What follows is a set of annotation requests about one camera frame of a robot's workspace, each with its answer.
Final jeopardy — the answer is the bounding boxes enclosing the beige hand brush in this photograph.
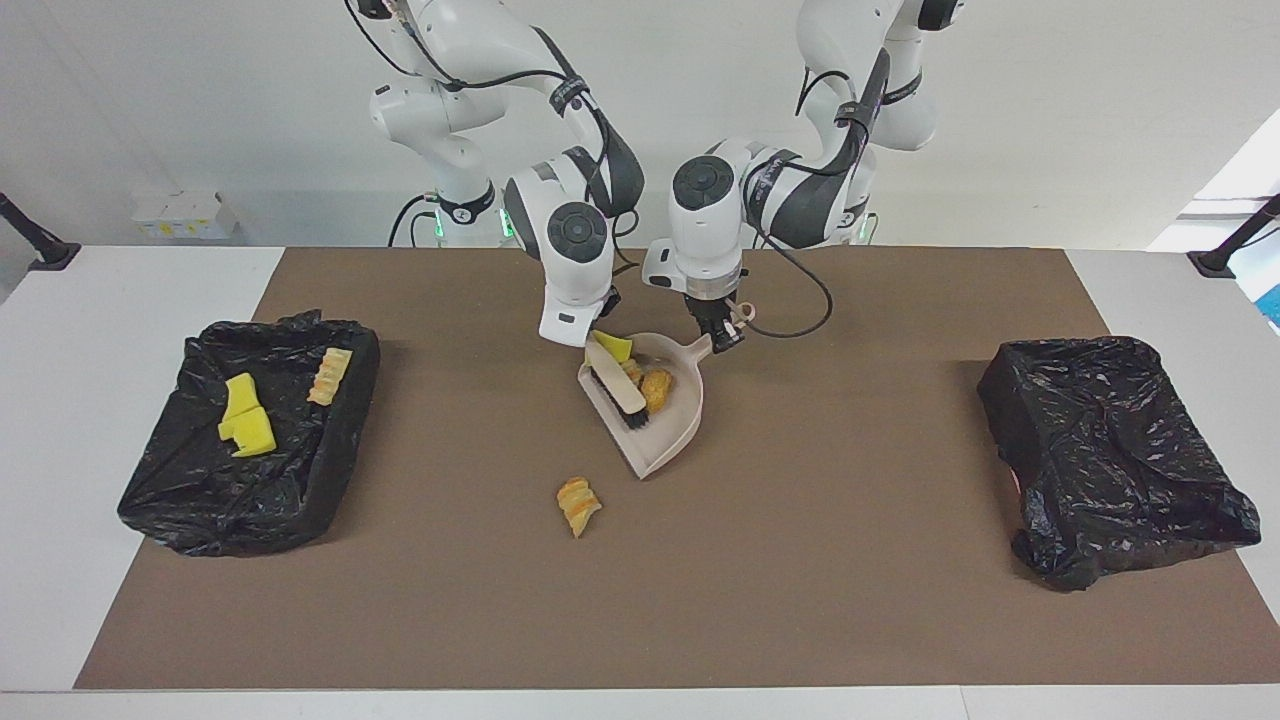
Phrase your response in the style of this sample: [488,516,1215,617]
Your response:
[584,333,651,431]

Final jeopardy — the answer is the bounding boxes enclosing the beige plastic dustpan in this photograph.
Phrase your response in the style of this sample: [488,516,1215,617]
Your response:
[577,300,758,481]

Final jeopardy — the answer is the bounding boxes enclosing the pale striped croissant piece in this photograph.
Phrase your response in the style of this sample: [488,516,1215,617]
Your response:
[306,346,354,407]

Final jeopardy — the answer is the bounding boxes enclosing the green and yellow sponge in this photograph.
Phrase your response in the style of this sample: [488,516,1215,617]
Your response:
[218,372,261,421]

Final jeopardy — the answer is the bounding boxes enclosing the notched yellow sponge piece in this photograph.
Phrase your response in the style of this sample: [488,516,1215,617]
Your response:
[220,405,278,459]

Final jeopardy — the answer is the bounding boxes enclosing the bin with black bag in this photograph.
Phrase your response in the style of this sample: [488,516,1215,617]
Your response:
[117,310,382,558]
[977,335,1263,593]

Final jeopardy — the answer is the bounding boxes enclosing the brown table mat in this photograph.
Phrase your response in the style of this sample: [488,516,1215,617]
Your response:
[73,247,1280,691]

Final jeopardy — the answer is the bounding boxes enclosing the white box with yellow labels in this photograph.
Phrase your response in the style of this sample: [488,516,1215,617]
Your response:
[132,190,239,241]

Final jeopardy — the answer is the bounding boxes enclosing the black stand foot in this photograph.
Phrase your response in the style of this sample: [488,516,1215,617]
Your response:
[1187,193,1280,279]
[0,192,82,273]

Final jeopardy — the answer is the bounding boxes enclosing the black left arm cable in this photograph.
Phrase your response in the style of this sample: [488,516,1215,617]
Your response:
[740,40,893,341]

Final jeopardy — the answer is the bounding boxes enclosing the black base cable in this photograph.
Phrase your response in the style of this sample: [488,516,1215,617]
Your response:
[388,193,441,249]

